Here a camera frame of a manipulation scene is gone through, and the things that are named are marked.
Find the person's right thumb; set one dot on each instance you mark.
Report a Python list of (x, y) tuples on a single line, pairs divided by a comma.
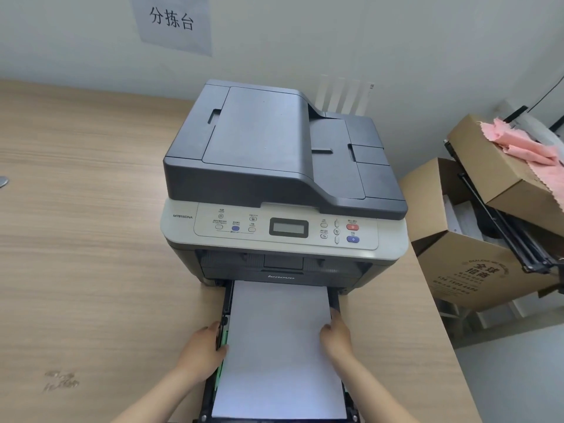
[(326, 335)]

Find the pink cloth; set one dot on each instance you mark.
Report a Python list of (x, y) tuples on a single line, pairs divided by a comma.
[(515, 143)]

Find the plain tilted cardboard box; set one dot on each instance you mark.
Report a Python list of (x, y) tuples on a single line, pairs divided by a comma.
[(498, 171)]

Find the large printed cardboard box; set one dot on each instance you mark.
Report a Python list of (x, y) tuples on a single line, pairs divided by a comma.
[(467, 268)]

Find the person's right forearm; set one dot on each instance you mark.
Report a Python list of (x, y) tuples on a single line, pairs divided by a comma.
[(379, 392)]

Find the white plastic bag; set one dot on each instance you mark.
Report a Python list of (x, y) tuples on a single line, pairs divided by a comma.
[(535, 129)]

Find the grey metal disc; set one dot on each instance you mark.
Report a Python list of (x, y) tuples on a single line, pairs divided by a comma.
[(2, 181)]

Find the black metal frame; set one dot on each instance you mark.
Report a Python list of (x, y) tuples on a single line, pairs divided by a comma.
[(506, 224)]

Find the white papers in box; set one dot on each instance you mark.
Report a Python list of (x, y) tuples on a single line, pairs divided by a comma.
[(458, 215)]

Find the black printer paper tray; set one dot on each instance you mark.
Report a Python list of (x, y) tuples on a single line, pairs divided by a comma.
[(225, 303)]

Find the person's left thumb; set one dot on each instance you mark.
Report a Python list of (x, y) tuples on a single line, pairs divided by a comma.
[(224, 352)]

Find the white paper stack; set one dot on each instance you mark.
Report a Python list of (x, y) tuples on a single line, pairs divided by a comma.
[(277, 348)]

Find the person's left hand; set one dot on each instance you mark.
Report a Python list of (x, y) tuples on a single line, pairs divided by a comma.
[(200, 350)]

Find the white paper wall sign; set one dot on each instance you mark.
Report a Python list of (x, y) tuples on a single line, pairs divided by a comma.
[(174, 21)]

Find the person's left forearm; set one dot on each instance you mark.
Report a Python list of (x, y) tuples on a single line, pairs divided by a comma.
[(152, 396)]

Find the grey multifunction printer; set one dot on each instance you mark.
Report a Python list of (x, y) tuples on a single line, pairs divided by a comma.
[(273, 171)]

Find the clear plastic strip sheet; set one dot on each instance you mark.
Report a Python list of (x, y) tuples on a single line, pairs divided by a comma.
[(343, 94)]

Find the person's right hand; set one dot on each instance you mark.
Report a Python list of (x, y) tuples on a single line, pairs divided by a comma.
[(339, 341)]

